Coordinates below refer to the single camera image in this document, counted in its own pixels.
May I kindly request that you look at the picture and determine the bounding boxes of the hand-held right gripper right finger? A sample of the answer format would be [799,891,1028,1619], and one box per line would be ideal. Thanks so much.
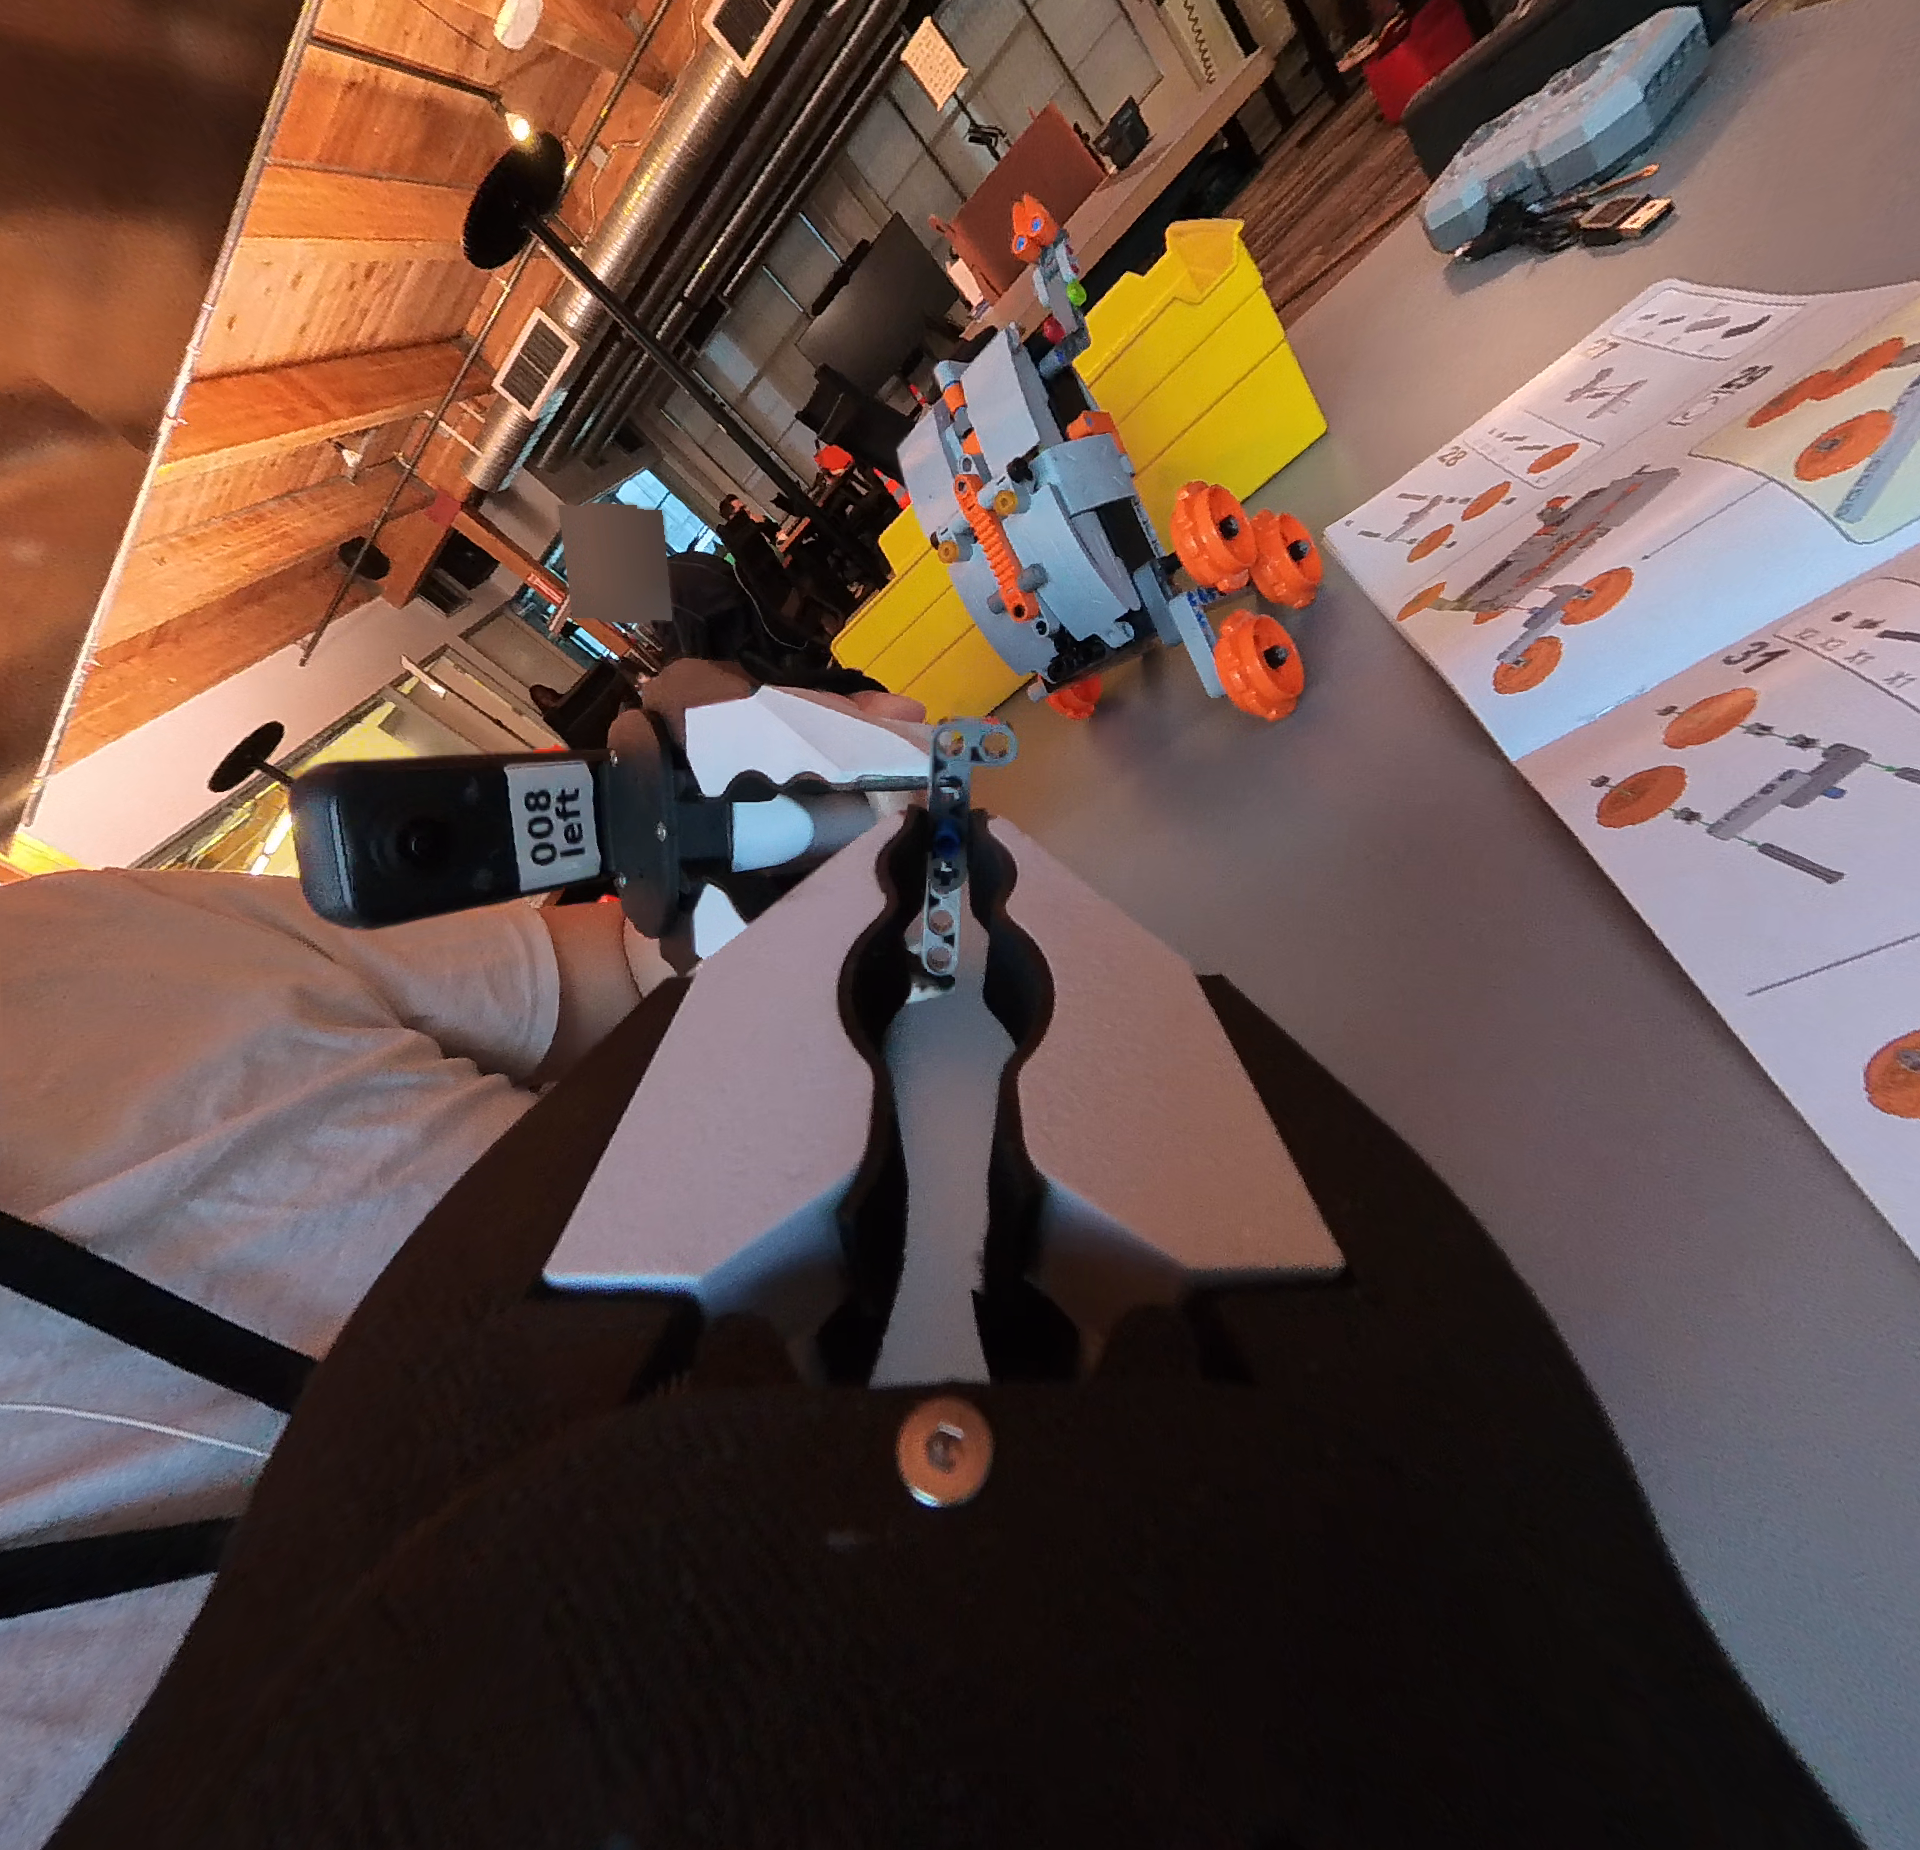
[970,815,1348,1384]

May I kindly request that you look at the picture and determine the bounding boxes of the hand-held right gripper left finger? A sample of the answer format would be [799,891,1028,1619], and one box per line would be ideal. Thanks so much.
[543,812,920,1384]

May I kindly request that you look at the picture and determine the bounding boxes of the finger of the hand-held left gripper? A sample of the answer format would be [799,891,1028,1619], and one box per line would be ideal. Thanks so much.
[683,793,824,970]
[683,682,942,799]

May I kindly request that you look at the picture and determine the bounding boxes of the person's left forearm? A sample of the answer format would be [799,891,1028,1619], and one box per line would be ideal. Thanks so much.
[533,896,690,1095]

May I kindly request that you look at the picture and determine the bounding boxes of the grey desk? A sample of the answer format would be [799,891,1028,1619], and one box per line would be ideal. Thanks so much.
[839,0,1920,1850]

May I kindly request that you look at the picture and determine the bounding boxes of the black disc pole lamp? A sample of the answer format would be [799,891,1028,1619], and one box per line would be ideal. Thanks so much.
[462,130,840,390]
[207,721,323,818]

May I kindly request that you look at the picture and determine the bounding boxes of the person's white t-shirt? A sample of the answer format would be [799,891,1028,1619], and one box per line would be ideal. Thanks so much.
[0,867,563,1850]

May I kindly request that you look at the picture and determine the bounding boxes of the grey orange toy robot model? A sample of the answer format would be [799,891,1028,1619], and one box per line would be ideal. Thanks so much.
[891,192,1329,726]

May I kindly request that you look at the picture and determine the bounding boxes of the black monitor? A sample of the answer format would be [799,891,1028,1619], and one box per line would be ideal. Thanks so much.
[795,215,962,380]

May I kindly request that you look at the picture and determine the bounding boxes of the brown cardboard panel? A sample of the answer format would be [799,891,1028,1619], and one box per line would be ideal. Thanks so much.
[930,107,1111,300]

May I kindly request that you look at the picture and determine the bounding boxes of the open white instruction booklet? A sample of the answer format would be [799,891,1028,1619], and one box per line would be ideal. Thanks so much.
[1323,277,1920,1260]

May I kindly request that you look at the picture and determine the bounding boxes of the red crate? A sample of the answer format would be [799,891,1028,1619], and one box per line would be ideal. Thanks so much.
[1357,0,1479,127]

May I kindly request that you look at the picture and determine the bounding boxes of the black case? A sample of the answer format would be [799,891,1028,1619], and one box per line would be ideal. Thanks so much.
[1402,0,1742,179]

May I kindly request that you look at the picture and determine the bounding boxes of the black chest strap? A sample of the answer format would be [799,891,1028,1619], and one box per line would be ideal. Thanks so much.
[0,1211,317,1623]

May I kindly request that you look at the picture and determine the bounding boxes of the silver ceiling air duct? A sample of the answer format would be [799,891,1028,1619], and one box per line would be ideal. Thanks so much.
[450,0,846,488]

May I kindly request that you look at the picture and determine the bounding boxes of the black cable connector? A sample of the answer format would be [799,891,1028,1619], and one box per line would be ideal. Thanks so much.
[1462,192,1675,265]

